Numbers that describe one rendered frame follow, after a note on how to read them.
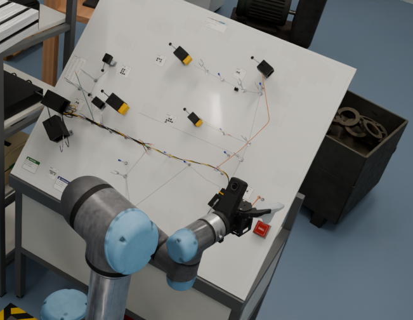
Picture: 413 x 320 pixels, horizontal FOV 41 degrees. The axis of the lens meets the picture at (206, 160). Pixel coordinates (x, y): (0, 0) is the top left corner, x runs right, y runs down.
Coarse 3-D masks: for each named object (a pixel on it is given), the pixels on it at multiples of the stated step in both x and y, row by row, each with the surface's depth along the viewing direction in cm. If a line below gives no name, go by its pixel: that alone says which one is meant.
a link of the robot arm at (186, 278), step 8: (160, 248) 145; (160, 256) 144; (168, 256) 143; (160, 264) 145; (168, 264) 143; (176, 264) 140; (184, 264) 139; (168, 272) 144; (176, 272) 141; (184, 272) 141; (192, 272) 141; (168, 280) 145; (176, 280) 143; (184, 280) 142; (192, 280) 143; (176, 288) 144; (184, 288) 144
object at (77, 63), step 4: (76, 56) 252; (72, 60) 252; (76, 60) 251; (80, 60) 251; (84, 60) 250; (72, 64) 251; (76, 64) 251; (80, 64) 251; (84, 64) 250; (68, 68) 252; (72, 68) 251; (76, 68) 251; (80, 68) 250; (68, 72) 251; (72, 72) 251; (76, 72) 250; (80, 72) 250; (64, 76) 251; (68, 76) 251; (72, 76) 250; (76, 76) 250; (72, 80) 250; (76, 80) 250
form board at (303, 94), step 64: (128, 0) 251; (128, 64) 245; (192, 64) 239; (256, 64) 232; (320, 64) 226; (128, 128) 240; (192, 128) 234; (256, 128) 228; (320, 128) 222; (128, 192) 236; (192, 192) 229; (256, 192) 224; (256, 256) 219
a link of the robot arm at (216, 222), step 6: (204, 216) 143; (210, 216) 143; (216, 216) 143; (210, 222) 141; (216, 222) 141; (222, 222) 142; (216, 228) 141; (222, 228) 142; (216, 234) 140; (222, 234) 142; (216, 240) 141
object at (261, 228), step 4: (256, 224) 218; (260, 224) 218; (264, 224) 217; (256, 228) 218; (260, 228) 218; (264, 228) 217; (268, 228) 217; (256, 232) 218; (260, 232) 217; (264, 232) 217; (264, 236) 217
